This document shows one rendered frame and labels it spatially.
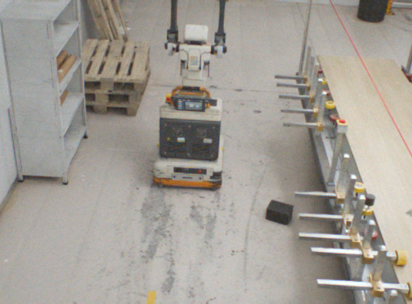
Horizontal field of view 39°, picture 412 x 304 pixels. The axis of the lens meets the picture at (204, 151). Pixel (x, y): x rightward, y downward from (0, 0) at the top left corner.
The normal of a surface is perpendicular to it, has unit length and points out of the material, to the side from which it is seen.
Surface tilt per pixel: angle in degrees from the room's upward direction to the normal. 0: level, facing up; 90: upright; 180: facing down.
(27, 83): 90
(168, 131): 90
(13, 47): 90
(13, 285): 0
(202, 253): 0
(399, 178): 0
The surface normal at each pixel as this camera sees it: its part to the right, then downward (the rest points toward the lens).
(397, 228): 0.04, -0.86
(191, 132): -0.05, 0.51
